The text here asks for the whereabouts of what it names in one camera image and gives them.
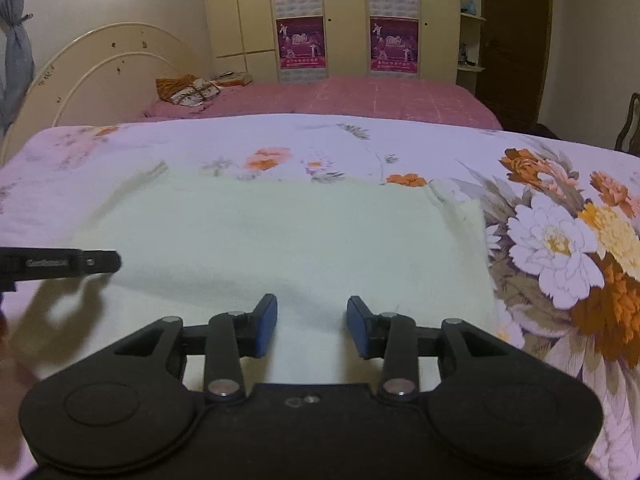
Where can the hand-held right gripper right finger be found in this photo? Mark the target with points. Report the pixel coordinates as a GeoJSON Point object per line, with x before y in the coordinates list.
{"type": "Point", "coordinates": [356, 325]}

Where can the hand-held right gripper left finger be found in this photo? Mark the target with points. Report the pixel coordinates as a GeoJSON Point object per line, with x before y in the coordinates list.
{"type": "Point", "coordinates": [268, 325]}

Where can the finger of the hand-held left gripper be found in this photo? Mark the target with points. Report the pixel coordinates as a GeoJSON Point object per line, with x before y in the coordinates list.
{"type": "Point", "coordinates": [65, 262]}

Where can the pale green knit sweater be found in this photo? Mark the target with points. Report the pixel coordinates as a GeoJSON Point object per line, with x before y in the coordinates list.
{"type": "Point", "coordinates": [300, 240]}

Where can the cream arched headboard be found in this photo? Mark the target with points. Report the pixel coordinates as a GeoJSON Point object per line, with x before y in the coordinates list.
{"type": "Point", "coordinates": [95, 75]}

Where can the orange and white folded cloth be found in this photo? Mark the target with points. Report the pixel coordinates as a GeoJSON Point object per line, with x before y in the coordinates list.
{"type": "Point", "coordinates": [187, 91]}

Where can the lilac floral bed sheet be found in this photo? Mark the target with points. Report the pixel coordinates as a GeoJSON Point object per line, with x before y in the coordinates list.
{"type": "Point", "coordinates": [550, 240]}

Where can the grey-blue curtain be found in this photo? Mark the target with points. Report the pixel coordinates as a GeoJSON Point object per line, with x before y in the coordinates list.
{"type": "Point", "coordinates": [17, 50]}

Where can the pink bedspread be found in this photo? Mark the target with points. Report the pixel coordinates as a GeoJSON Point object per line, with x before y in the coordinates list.
{"type": "Point", "coordinates": [350, 97]}

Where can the flat orange and white box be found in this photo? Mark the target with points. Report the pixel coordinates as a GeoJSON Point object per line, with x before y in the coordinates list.
{"type": "Point", "coordinates": [235, 79]}

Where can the dark shelf ornament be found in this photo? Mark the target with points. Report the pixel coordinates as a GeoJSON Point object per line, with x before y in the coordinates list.
{"type": "Point", "coordinates": [466, 55]}

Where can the yellow wardrobe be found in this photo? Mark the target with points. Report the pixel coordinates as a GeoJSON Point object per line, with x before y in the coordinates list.
{"type": "Point", "coordinates": [240, 10]}

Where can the dark wooden door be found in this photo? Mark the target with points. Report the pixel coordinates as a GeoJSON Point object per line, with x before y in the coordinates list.
{"type": "Point", "coordinates": [512, 40]}

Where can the pale blue shelf figurine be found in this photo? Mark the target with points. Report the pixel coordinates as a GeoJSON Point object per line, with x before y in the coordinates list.
{"type": "Point", "coordinates": [470, 6]}

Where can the wooden chair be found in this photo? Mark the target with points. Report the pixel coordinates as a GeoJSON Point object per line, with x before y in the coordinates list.
{"type": "Point", "coordinates": [631, 125]}

